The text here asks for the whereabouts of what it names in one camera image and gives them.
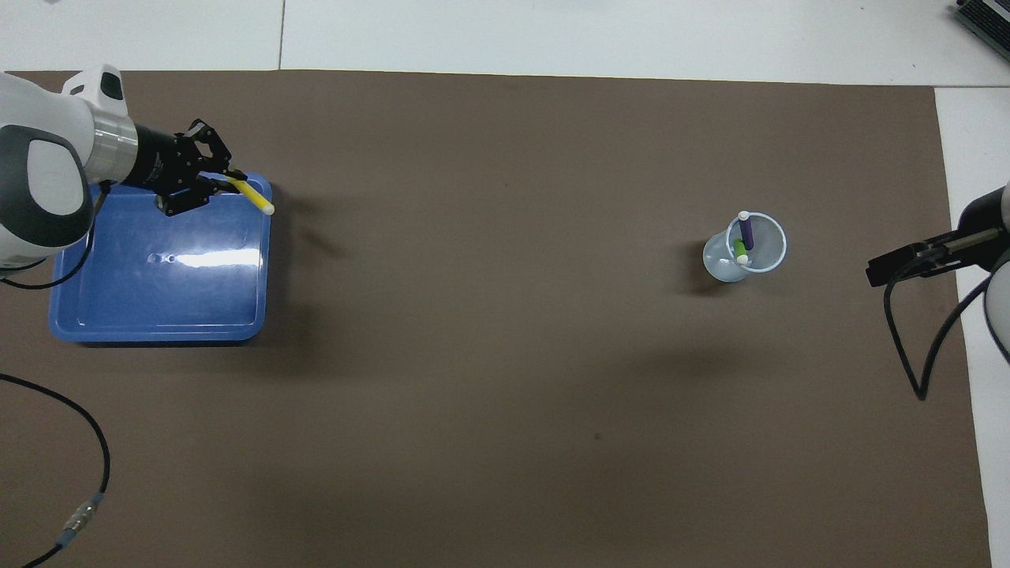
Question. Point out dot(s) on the yellow pen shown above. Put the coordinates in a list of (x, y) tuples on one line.
[(254, 196)]

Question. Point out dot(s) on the grey ribbed device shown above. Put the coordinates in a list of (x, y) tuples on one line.
[(986, 20)]

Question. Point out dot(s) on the green pen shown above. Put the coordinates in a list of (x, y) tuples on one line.
[(741, 251)]

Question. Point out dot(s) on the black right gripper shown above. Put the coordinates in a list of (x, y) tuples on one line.
[(982, 233)]

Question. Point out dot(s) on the purple pen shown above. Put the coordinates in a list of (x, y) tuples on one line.
[(746, 233)]

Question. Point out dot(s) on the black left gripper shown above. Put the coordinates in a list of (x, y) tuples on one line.
[(173, 166)]

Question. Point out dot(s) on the brown table mat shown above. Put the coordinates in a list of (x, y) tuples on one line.
[(473, 355)]

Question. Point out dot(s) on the translucent plastic cup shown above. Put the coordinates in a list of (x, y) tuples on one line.
[(722, 264)]

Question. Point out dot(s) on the blue plastic tray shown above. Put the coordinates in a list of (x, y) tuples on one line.
[(197, 300)]

